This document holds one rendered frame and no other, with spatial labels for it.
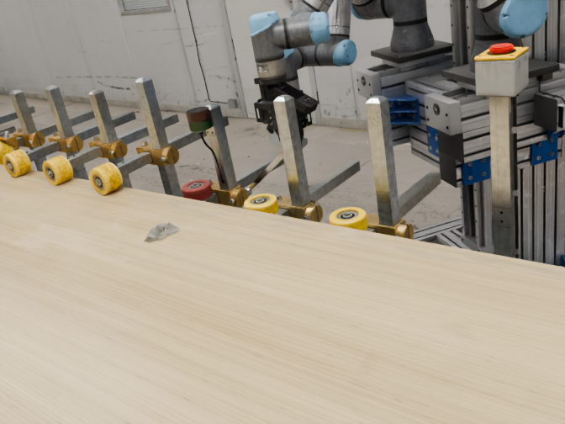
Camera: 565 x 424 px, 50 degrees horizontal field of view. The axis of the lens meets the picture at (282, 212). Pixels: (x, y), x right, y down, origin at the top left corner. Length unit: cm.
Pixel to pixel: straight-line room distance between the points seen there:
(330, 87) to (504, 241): 375
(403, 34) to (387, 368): 148
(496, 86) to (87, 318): 84
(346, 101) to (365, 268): 378
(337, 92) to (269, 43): 337
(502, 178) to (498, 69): 21
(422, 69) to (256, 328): 140
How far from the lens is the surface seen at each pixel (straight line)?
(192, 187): 164
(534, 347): 91
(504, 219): 123
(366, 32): 456
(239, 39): 549
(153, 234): 140
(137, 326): 109
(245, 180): 175
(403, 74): 216
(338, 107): 490
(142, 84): 175
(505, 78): 111
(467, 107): 171
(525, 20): 160
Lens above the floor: 146
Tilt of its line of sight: 24 degrees down
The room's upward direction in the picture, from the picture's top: 11 degrees counter-clockwise
